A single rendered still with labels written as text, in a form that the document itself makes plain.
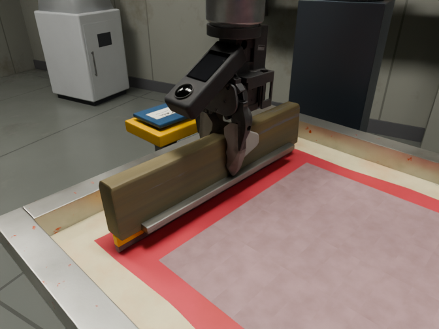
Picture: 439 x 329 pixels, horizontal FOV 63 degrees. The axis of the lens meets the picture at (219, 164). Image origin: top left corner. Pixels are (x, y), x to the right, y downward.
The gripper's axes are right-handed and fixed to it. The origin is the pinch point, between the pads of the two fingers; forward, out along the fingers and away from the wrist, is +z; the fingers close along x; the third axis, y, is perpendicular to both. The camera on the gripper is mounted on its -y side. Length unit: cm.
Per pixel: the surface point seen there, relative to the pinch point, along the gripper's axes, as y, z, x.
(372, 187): 18.1, 4.3, -17.3
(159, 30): 207, 33, 282
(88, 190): -16.7, 1.6, 9.6
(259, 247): -5.8, 4.8, -12.7
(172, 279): -16.9, 5.1, -8.7
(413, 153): 27.0, 0.4, -19.7
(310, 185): 11.4, 4.5, -9.8
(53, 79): 115, 81, 346
